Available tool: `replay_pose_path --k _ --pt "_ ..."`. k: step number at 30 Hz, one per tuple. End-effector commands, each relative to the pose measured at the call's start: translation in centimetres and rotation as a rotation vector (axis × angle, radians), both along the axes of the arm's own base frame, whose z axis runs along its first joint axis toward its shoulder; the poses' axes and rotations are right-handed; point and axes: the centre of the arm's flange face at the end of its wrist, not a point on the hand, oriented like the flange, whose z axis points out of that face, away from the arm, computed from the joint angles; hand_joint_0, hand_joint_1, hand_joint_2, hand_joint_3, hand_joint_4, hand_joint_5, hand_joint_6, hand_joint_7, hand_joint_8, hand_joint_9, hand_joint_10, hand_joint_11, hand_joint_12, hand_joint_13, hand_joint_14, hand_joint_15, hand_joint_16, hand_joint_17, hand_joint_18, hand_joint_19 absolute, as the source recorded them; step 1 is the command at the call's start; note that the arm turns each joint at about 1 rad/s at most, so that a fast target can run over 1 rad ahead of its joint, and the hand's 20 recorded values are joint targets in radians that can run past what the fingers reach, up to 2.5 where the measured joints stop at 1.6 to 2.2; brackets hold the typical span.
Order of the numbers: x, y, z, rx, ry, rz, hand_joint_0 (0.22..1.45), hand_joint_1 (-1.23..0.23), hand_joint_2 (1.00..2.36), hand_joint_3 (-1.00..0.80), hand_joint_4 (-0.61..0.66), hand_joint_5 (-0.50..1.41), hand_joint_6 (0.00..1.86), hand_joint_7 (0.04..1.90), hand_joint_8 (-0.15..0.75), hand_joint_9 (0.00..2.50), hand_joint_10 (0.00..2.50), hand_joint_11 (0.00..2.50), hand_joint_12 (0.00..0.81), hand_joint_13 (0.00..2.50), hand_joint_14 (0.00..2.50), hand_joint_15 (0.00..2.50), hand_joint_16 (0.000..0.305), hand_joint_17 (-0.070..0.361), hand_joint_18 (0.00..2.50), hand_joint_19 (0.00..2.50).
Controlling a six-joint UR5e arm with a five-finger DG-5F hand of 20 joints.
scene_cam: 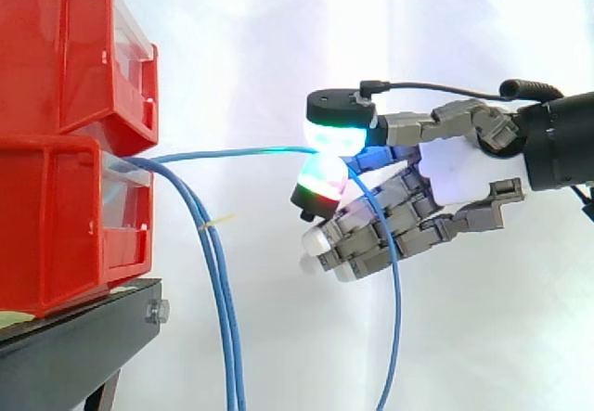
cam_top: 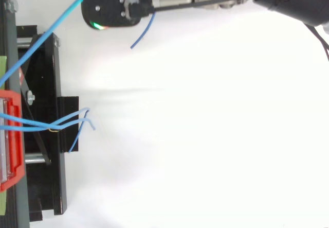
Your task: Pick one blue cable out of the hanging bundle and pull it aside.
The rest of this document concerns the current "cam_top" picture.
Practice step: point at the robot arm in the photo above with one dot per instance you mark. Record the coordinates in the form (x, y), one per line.
(303, 1)

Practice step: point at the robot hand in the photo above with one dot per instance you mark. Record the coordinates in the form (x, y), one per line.
(110, 6)

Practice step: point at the red bin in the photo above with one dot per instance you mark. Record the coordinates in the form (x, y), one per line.
(16, 161)

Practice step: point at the black stand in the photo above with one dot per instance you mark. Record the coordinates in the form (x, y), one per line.
(46, 84)

